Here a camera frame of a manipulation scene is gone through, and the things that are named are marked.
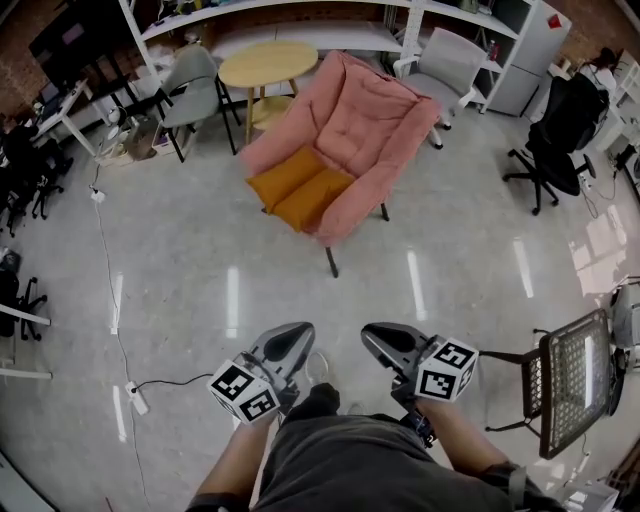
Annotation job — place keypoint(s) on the white power strip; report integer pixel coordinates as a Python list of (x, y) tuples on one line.
[(137, 397)]

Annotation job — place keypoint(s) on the person's right forearm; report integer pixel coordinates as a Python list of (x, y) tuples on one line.
[(460, 440)]

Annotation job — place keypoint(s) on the white desk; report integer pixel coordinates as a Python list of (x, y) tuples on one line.
[(67, 112), (620, 105), (22, 345)]

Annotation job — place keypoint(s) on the white cabinet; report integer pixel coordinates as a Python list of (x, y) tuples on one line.
[(535, 55)]

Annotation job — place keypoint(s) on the round wooden side table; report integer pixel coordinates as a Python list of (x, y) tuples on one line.
[(267, 62)]

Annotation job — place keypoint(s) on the black screen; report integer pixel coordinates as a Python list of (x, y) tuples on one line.
[(75, 40)]

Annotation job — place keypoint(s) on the pink padded armchair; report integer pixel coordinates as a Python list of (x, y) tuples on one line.
[(370, 120)]

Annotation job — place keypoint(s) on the white storage box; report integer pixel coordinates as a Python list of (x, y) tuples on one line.
[(592, 497)]

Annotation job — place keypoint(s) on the person's left forearm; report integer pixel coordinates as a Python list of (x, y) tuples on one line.
[(235, 460)]

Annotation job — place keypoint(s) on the grey office chair white frame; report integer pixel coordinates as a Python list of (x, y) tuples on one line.
[(445, 65)]

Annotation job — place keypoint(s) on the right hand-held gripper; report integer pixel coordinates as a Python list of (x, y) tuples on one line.
[(440, 375)]

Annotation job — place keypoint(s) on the person's white shoe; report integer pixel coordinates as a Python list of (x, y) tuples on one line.
[(316, 367)]

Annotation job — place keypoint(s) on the black swivel chair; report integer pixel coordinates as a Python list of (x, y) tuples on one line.
[(22, 302), (30, 165)]

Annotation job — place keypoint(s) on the cardboard box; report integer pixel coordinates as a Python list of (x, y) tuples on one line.
[(142, 140)]

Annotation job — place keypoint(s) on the grey chair with black legs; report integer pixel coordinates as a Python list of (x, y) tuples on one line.
[(192, 92)]

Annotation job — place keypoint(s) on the person's dark grey clothing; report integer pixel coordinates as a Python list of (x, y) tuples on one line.
[(360, 465)]

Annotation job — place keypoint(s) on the white shelving unit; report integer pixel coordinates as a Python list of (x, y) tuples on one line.
[(320, 30)]

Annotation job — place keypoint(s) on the white power adapter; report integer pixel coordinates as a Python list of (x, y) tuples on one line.
[(97, 195)]

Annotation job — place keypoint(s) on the orange cushion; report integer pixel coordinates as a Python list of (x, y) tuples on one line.
[(300, 187)]

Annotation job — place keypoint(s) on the black office chair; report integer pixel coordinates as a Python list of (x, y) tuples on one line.
[(565, 135)]

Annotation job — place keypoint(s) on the black mesh chair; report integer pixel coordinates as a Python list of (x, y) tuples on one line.
[(575, 380)]

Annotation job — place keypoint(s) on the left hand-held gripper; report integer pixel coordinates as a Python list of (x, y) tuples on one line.
[(260, 370)]

